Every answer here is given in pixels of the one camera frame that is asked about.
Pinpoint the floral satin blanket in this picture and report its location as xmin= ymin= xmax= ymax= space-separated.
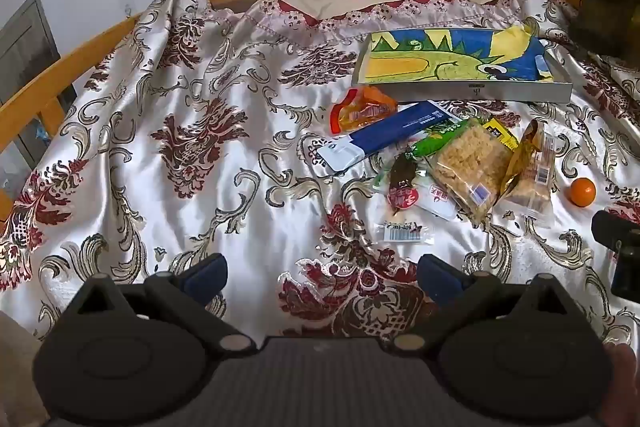
xmin=0 ymin=0 xmax=640 ymax=427

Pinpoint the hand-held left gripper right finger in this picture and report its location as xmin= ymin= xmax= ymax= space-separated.
xmin=390 ymin=253 xmax=583 ymax=355

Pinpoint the blue and white snack packet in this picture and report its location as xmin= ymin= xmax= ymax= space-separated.
xmin=317 ymin=101 xmax=463 ymax=172

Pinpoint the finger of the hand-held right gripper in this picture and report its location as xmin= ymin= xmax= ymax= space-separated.
xmin=591 ymin=209 xmax=640 ymax=254

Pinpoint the golden cake packet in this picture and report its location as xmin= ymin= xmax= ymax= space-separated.
xmin=500 ymin=119 xmax=557 ymax=215

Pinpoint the small orange fruit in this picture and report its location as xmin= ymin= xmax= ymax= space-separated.
xmin=569 ymin=178 xmax=597 ymax=208

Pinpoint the clear pickled vegetable packet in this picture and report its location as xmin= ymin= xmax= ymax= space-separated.
xmin=372 ymin=117 xmax=466 ymax=248

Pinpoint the orange snack packet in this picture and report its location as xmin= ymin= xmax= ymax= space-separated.
xmin=330 ymin=87 xmax=399 ymax=135

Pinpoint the yellow snack packet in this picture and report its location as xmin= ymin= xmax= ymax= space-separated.
xmin=480 ymin=118 xmax=521 ymax=152

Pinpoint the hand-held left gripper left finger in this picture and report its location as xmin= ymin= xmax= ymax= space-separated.
xmin=62 ymin=252 xmax=256 ymax=355

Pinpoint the grey framed window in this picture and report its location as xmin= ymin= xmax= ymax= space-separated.
xmin=0 ymin=0 xmax=76 ymax=188

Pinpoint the clear rice cracker packet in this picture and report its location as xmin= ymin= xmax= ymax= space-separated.
xmin=430 ymin=117 xmax=516 ymax=228

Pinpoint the colourful painted tray box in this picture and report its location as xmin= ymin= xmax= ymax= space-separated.
xmin=351 ymin=26 xmax=573 ymax=104

